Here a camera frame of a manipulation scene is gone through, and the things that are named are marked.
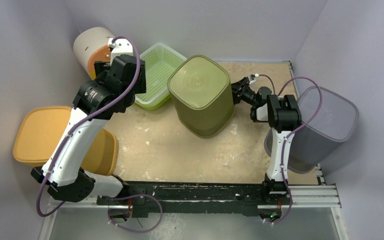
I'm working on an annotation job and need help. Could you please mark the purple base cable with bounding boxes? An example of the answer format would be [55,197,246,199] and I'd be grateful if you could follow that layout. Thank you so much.
[261,187,294,226]
[107,193,164,234]

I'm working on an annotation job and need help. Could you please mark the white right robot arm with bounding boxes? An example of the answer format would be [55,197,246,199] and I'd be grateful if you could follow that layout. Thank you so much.
[230,74,302,204]

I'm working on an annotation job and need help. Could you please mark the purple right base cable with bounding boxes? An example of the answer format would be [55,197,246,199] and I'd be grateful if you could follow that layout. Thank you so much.
[261,187,294,226]

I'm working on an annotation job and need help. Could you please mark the grey slatted waste basket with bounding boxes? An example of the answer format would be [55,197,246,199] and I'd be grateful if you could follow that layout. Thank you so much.
[264,85,360,175]

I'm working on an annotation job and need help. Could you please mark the aluminium frame rail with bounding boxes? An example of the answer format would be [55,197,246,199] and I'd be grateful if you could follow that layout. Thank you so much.
[63,181,340,211]

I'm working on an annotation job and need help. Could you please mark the olive green waste basket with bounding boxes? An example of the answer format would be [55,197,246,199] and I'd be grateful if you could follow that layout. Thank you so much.
[167,55,235,139]

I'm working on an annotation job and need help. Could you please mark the light green mesh tray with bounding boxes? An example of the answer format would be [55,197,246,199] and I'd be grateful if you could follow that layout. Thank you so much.
[135,43,187,104]

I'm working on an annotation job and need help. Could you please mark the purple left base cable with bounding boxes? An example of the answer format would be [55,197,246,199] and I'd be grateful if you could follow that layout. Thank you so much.
[107,193,164,234]

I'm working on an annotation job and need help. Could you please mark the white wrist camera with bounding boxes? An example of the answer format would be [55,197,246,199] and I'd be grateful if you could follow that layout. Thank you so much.
[248,73,260,84]
[107,37,134,64]

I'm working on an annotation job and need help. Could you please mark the yellow slatted waste basket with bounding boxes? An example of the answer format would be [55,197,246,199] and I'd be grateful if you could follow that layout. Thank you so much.
[12,106,119,176]

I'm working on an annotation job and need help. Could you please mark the white drawer cabinet coloured fronts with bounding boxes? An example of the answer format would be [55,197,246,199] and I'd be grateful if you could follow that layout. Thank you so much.
[73,27,115,80]

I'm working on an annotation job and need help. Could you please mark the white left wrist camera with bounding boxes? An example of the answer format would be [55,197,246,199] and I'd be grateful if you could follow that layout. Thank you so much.
[107,37,134,64]

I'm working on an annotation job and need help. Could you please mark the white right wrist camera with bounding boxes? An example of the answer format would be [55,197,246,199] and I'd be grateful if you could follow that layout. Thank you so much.
[248,73,260,84]

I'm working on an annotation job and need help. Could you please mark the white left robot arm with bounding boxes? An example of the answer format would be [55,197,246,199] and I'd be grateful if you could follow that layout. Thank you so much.
[31,54,146,205]

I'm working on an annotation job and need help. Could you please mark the green solid tray underneath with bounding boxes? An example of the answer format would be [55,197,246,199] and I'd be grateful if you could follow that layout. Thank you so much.
[135,95,171,111]

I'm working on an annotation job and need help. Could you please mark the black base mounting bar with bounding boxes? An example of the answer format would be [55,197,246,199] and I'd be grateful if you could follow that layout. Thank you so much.
[97,181,291,218]

